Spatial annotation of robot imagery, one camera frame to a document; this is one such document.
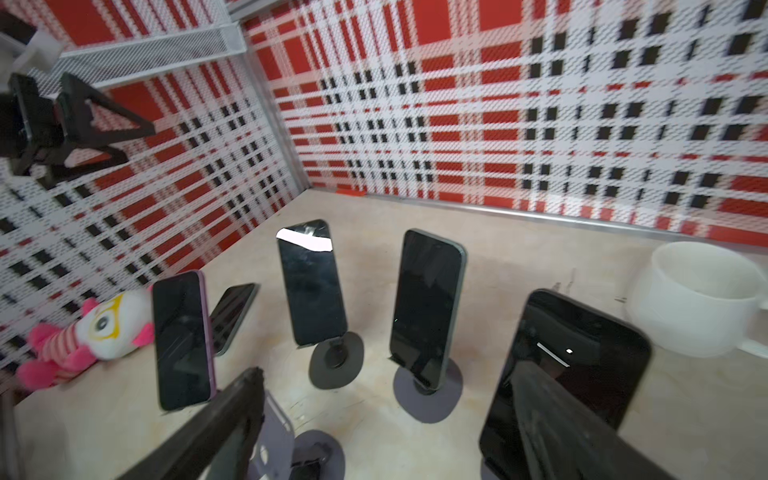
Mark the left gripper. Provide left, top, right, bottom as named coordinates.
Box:
left=1, top=73, right=156, bottom=189

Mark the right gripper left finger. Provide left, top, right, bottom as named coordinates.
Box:
left=121, top=367, right=265, bottom=479

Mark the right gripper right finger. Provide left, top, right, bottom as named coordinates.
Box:
left=512, top=361, right=671, bottom=480

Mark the purple phone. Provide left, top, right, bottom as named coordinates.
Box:
left=152, top=270, right=217, bottom=412

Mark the purple phone stand centre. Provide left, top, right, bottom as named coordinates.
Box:
left=246, top=390, right=346, bottom=480

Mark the black phone back right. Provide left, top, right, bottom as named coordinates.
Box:
left=479, top=289, right=652, bottom=479

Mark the black phone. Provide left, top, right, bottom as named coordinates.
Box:
left=210, top=283, right=260, bottom=356
left=276, top=219, right=348, bottom=347
left=479, top=289, right=652, bottom=479

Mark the black phone far left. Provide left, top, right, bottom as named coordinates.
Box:
left=210, top=283, right=260, bottom=356

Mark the grey stand back centre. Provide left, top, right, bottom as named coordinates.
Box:
left=393, top=359, right=463, bottom=424

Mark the grey stand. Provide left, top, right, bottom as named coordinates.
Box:
left=309, top=332, right=365, bottom=390
left=393, top=359, right=463, bottom=424

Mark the grey stand back left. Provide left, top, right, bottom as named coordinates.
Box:
left=309, top=332, right=365, bottom=390

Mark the black phone back left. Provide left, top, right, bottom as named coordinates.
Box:
left=276, top=219, right=348, bottom=347

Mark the green phone back centre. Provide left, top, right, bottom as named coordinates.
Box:
left=389, top=229, right=467, bottom=392

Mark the pink white plush toy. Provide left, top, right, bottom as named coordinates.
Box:
left=16, top=289, right=154, bottom=391

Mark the white ceramic mug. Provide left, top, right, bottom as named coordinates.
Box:
left=625, top=242, right=767, bottom=359

